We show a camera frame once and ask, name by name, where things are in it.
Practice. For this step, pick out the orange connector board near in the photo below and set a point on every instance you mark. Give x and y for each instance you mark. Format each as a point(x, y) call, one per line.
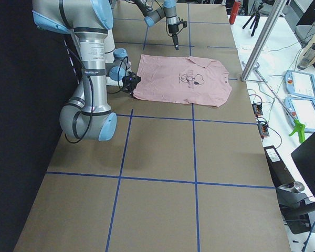
point(263, 129)

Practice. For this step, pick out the black monitor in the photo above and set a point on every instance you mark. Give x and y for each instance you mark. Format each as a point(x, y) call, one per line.
point(304, 159)

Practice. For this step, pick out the orange connector board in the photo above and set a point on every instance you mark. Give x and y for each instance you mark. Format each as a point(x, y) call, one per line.
point(263, 129)
point(257, 109)

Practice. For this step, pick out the orange connector board far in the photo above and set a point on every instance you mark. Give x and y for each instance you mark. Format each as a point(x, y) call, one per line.
point(257, 109)

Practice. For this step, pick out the pink Snoopy t-shirt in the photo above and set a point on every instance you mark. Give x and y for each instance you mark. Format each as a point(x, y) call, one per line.
point(182, 80)

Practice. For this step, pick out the aluminium frame post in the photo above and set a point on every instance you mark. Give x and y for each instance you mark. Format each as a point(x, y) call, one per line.
point(268, 27)

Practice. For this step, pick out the red cylinder bottle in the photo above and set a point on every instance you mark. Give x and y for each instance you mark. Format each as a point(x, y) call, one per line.
point(234, 12)

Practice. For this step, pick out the near blue teach pendant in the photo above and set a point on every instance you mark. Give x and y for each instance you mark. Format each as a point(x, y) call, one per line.
point(304, 110)

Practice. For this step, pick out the black power adapter box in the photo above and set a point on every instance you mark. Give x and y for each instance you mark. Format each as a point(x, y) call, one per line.
point(280, 175)

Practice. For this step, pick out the black tripod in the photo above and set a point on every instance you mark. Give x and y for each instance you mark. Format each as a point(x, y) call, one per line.
point(255, 17)

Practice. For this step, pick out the white camera pole base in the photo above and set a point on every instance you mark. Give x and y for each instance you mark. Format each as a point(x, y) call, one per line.
point(109, 47)

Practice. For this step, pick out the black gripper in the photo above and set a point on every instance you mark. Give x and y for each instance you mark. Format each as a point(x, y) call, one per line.
point(131, 92)
point(173, 29)

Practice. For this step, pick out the blue teach pendant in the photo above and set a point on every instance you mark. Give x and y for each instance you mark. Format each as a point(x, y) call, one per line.
point(300, 84)
point(304, 110)

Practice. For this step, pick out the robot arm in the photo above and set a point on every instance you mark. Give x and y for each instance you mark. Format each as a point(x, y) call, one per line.
point(153, 16)
point(87, 114)

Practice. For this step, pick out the far blue teach pendant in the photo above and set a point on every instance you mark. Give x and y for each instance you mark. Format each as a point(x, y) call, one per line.
point(300, 84)

